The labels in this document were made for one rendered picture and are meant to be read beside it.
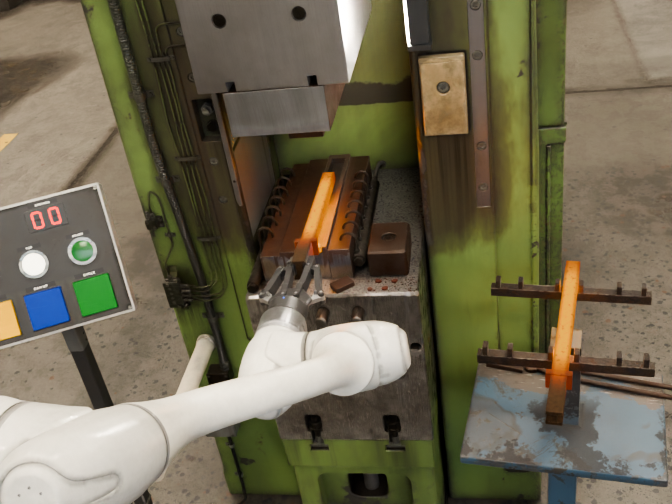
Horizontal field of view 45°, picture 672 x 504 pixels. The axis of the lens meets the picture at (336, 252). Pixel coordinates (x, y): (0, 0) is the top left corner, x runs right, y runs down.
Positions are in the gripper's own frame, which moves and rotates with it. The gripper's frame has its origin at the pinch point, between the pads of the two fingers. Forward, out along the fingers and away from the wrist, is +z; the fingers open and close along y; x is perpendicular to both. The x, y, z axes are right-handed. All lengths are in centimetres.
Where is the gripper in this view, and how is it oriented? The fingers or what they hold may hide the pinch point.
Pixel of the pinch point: (303, 258)
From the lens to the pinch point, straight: 165.9
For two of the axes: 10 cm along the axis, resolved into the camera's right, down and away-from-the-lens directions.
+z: 1.3, -5.7, 8.1
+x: -1.4, -8.2, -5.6
